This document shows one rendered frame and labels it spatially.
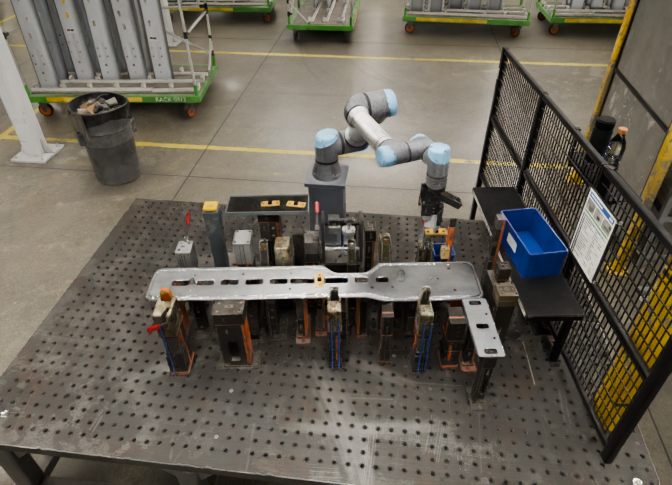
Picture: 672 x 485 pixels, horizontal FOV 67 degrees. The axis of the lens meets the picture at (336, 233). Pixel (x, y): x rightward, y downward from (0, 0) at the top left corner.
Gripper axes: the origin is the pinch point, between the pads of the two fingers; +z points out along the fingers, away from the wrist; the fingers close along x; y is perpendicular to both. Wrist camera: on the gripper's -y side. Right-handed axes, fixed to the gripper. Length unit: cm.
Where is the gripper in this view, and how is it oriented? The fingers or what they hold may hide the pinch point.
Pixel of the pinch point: (436, 227)
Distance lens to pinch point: 199.0
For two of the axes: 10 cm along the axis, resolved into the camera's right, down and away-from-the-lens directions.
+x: 0.3, 6.2, -7.8
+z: 0.3, 7.8, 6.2
